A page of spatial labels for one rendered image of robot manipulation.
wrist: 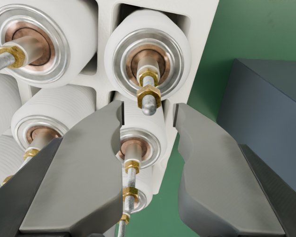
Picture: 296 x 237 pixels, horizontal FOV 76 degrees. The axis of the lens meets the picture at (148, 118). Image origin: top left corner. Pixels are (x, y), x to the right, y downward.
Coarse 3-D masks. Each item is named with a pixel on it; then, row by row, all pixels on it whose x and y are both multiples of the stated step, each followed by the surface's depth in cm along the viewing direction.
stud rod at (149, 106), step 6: (144, 78) 16; (150, 78) 16; (144, 84) 15; (150, 84) 15; (144, 96) 13; (150, 96) 13; (144, 102) 13; (150, 102) 12; (144, 108) 12; (150, 108) 12; (144, 114) 13; (150, 114) 13
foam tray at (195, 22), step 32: (96, 0) 23; (128, 0) 23; (160, 0) 23; (192, 0) 23; (192, 32) 25; (96, 64) 33; (192, 64) 27; (32, 96) 30; (96, 96) 30; (160, 160) 38
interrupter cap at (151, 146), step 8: (128, 128) 24; (136, 128) 24; (120, 136) 25; (128, 136) 25; (136, 136) 25; (144, 136) 25; (152, 136) 25; (128, 144) 26; (144, 144) 26; (152, 144) 26; (120, 152) 27; (144, 152) 27; (152, 152) 26; (160, 152) 26; (120, 160) 27; (144, 160) 27; (152, 160) 27
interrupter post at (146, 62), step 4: (148, 56) 19; (140, 60) 19; (144, 60) 19; (148, 60) 18; (152, 60) 19; (140, 64) 18; (144, 64) 17; (148, 64) 17; (152, 64) 17; (156, 64) 18; (140, 68) 17; (144, 68) 17; (152, 68) 17; (156, 68) 17
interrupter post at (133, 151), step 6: (132, 144) 26; (138, 144) 26; (126, 150) 25; (132, 150) 25; (138, 150) 25; (126, 156) 24; (132, 156) 24; (138, 156) 24; (126, 162) 24; (138, 162) 24
